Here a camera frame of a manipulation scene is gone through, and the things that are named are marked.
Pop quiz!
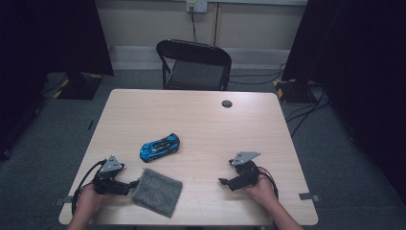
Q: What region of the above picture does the person's right hand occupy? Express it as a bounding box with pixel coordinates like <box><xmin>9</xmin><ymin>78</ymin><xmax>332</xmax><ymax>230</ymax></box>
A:
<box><xmin>243</xmin><ymin>173</ymin><xmax>279</xmax><ymax>209</ymax></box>

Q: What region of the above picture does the blue toy car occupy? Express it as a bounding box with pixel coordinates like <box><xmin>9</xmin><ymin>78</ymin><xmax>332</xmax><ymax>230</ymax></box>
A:
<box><xmin>139</xmin><ymin>132</ymin><xmax>181</xmax><ymax>163</ymax></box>

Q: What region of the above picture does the grey terry towel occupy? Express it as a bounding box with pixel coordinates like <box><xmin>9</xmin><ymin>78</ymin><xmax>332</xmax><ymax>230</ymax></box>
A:
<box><xmin>131</xmin><ymin>168</ymin><xmax>184</xmax><ymax>219</ymax></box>

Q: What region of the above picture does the black floor cable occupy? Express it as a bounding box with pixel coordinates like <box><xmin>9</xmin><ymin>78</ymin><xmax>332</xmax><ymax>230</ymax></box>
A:
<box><xmin>229</xmin><ymin>62</ymin><xmax>287</xmax><ymax>79</ymax></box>
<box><xmin>229</xmin><ymin>75</ymin><xmax>285</xmax><ymax>86</ymax></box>
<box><xmin>284</xmin><ymin>91</ymin><xmax>331</xmax><ymax>139</ymax></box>

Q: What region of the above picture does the white wall socket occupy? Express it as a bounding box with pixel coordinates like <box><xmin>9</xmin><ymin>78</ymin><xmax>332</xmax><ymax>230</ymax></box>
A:
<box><xmin>186</xmin><ymin>0</ymin><xmax>209</xmax><ymax>14</ymax></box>

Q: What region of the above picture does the striped black stand base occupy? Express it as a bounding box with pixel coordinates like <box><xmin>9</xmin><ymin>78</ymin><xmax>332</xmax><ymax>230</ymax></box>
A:
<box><xmin>53</xmin><ymin>71</ymin><xmax>105</xmax><ymax>101</ymax></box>
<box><xmin>272</xmin><ymin>78</ymin><xmax>319</xmax><ymax>105</ymax></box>

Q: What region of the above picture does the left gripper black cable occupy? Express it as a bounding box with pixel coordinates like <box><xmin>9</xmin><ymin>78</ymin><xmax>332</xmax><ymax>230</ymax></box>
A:
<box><xmin>70</xmin><ymin>159</ymin><xmax>108</xmax><ymax>216</ymax></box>

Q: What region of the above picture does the person's left hand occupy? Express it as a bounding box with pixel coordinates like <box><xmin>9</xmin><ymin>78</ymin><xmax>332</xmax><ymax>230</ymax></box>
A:
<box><xmin>76</xmin><ymin>184</ymin><xmax>113</xmax><ymax>222</ymax></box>

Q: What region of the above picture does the black socket cable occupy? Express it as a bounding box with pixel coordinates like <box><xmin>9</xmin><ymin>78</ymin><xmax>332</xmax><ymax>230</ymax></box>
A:
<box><xmin>190</xmin><ymin>6</ymin><xmax>198</xmax><ymax>44</ymax></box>

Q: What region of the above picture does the black curtain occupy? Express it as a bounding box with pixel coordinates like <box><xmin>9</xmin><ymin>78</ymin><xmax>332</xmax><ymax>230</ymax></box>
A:
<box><xmin>282</xmin><ymin>0</ymin><xmax>406</xmax><ymax>206</ymax></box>
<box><xmin>0</xmin><ymin>0</ymin><xmax>115</xmax><ymax>161</ymax></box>

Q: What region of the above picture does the grey tape strip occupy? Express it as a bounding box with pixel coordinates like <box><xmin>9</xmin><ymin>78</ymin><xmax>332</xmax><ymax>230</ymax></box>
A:
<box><xmin>299</xmin><ymin>192</ymin><xmax>321</xmax><ymax>203</ymax></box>
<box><xmin>54</xmin><ymin>195</ymin><xmax>80</xmax><ymax>207</ymax></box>

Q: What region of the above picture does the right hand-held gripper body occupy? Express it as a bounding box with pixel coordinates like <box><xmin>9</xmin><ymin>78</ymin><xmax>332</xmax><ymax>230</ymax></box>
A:
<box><xmin>228</xmin><ymin>151</ymin><xmax>261</xmax><ymax>190</ymax></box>

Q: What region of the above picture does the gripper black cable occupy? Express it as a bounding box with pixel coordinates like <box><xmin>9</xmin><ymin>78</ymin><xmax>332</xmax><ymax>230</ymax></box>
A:
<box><xmin>258</xmin><ymin>166</ymin><xmax>280</xmax><ymax>201</ymax></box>
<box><xmin>70</xmin><ymin>159</ymin><xmax>108</xmax><ymax>216</ymax></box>

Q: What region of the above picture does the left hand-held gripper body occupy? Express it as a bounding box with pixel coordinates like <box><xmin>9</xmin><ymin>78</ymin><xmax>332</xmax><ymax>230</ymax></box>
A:
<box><xmin>92</xmin><ymin>154</ymin><xmax>132</xmax><ymax>196</ymax></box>

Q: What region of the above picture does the black folding chair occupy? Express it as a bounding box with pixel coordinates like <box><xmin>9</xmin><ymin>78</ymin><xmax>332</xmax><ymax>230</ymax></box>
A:
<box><xmin>155</xmin><ymin>38</ymin><xmax>233</xmax><ymax>92</ymax></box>

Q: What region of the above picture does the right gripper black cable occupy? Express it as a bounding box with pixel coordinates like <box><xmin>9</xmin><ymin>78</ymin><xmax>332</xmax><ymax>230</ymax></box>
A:
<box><xmin>258</xmin><ymin>166</ymin><xmax>280</xmax><ymax>201</ymax></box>

